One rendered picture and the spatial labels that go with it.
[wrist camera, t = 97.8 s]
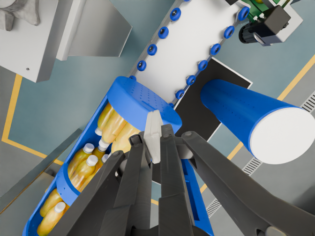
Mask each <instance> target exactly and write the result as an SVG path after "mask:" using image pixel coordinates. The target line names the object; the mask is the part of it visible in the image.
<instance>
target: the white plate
mask: <svg viewBox="0 0 315 236"><path fill-rule="evenodd" d="M314 139H315V119H314V118H313V116H312V115H311V114H310V113H309V112H307V111H305V110H303V109H300V108H294V107H290V108H282V109H279V110H276V111H274V112H272V113H270V114H268V115H267V116H265V117H264V118H263V119H262V120H261V121H260V122H259V123H258V124H257V125H256V126H255V128H254V129H253V131H252V134H251V137H250V149H251V151H252V153H253V155H254V156H255V157H256V158H257V159H258V160H260V161H262V162H264V163H268V164H281V163H285V162H289V161H292V160H294V159H296V158H297V157H299V156H300V155H302V154H303V153H304V152H305V151H307V149H308V148H309V147H310V146H311V144H312V143H313V141H314Z"/></svg>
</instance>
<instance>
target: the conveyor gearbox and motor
mask: <svg viewBox="0 0 315 236"><path fill-rule="evenodd" d="M285 11H286V12H287V13H288V15H290V17H291V19H290V20H289V21H288V23H289V24H288V25H287V27H286V28H284V29H282V30H280V32H279V33H277V34H276V35H273V36H269V37H260V36H259V35H258V34H257V33H256V32H253V33H249V32H248V29H249V28H250V25H249V24H250V23H251V21H250V20H249V23H248V24H245V25H244V26H243V27H242V28H241V29H240V31H239V40H240V41H241V42H242V43H244V44H249V43H257V42H259V43H260V44H261V45H262V46H271V45H273V44H275V43H282V42H285V41H286V39H287V38H288V37H289V36H290V35H291V34H292V33H293V32H294V31H295V30H296V29H297V28H298V26H299V25H301V24H302V22H303V18H302V17H301V16H300V15H299V14H298V13H297V12H296V11H295V10H294V8H293V7H292V6H291V5H289V6H288V7H287V8H286V9H285Z"/></svg>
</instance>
